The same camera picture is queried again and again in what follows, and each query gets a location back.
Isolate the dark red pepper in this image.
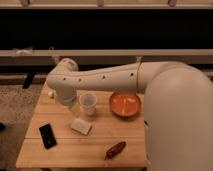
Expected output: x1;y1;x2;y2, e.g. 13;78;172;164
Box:
105;141;126;159

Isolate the wooden table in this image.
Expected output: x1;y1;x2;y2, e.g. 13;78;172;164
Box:
16;86;148;169

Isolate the orange bowl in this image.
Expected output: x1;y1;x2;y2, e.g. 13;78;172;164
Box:
109;92;141;117

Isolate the clear plastic cup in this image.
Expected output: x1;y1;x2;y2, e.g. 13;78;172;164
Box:
79;93;97;116

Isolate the beige sponge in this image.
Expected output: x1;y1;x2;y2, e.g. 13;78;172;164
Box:
71;118;92;135

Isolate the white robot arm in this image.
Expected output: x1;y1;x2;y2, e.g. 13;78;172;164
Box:
46;58;213;171

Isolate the black smartphone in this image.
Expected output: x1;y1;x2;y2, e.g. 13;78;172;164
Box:
39;124;57;149

